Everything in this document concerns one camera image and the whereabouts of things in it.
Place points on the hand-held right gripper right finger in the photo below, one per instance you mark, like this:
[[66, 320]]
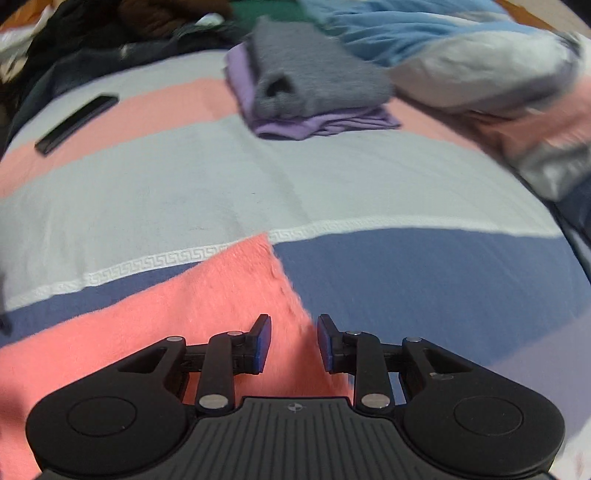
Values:
[[325, 344]]

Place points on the striped quilt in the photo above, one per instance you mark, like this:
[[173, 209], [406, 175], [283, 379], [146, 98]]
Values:
[[461, 60]]

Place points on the dark denim jeans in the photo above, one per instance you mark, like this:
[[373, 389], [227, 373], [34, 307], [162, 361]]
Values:
[[69, 64]]

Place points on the folded purple garment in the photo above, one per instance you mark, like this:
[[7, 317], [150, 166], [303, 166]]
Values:
[[295, 127]]

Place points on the striped bed sheet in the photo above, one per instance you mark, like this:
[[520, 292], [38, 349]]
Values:
[[369, 184]]

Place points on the folded grey sweater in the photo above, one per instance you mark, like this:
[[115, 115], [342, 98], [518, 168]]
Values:
[[314, 69]]

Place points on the green cloth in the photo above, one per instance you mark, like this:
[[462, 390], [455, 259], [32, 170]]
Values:
[[258, 11]]

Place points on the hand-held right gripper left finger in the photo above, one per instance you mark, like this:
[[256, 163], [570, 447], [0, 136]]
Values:
[[263, 344]]

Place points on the black remote control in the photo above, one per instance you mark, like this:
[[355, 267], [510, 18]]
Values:
[[76, 123]]

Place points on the salmon pink fleece pants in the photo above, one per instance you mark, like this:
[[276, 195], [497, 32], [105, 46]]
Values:
[[138, 323]]

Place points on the brown garment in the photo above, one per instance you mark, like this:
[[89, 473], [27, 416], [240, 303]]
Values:
[[161, 11]]

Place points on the wooden headboard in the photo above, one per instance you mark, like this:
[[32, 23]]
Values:
[[531, 14]]

